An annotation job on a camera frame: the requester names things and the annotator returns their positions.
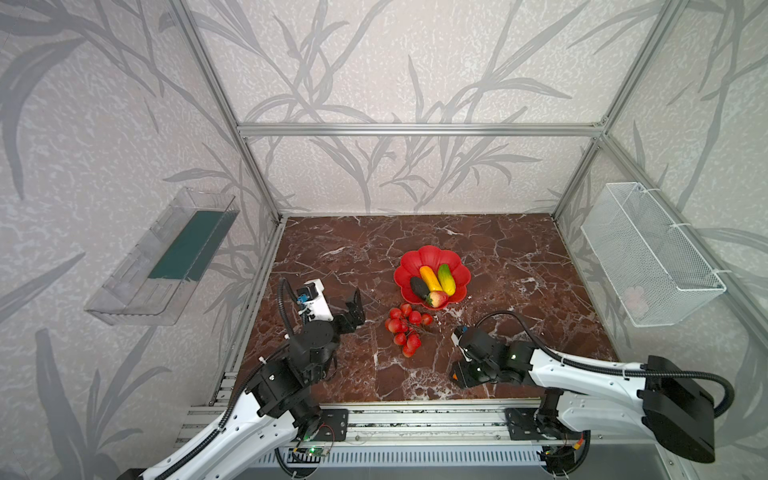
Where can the white wire mesh basket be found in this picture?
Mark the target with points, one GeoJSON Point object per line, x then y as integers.
{"type": "Point", "coordinates": [657, 273]}

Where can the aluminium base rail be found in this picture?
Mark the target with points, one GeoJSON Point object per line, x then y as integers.
{"type": "Point", "coordinates": [477, 422]}

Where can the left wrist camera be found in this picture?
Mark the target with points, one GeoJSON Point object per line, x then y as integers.
{"type": "Point", "coordinates": [312, 303]}

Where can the dark fake avocado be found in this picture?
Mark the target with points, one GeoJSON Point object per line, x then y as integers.
{"type": "Point", "coordinates": [419, 287]}

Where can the green circuit board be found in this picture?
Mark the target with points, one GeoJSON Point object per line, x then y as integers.
{"type": "Point", "coordinates": [310, 455]}

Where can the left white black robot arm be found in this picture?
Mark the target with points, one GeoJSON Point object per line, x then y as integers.
{"type": "Point", "coordinates": [273, 405]}

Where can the red fake cherry tomato bunch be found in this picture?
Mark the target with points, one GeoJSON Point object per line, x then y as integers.
{"type": "Point", "coordinates": [408, 325]}

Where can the red flower-shaped fruit bowl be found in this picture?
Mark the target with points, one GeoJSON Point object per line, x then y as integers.
{"type": "Point", "coordinates": [432, 256]}

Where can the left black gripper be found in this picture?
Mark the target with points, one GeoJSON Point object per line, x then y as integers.
{"type": "Point", "coordinates": [345, 321]}

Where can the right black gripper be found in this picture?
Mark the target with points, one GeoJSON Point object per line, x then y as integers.
{"type": "Point", "coordinates": [466, 373]}

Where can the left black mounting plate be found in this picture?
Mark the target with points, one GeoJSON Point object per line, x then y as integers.
{"type": "Point", "coordinates": [332, 425]}

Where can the clear plastic wall bin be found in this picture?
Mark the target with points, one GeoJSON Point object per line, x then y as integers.
{"type": "Point", "coordinates": [153, 284]}

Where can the yellow fake squash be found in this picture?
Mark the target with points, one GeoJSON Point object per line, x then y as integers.
{"type": "Point", "coordinates": [430, 278]}

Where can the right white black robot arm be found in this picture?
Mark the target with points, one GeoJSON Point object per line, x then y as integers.
{"type": "Point", "coordinates": [676, 410]}

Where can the black mounting plate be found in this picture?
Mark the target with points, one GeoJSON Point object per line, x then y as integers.
{"type": "Point", "coordinates": [538, 424]}
{"type": "Point", "coordinates": [332, 425]}

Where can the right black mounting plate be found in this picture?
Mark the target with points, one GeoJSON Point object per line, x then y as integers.
{"type": "Point", "coordinates": [538, 424]}

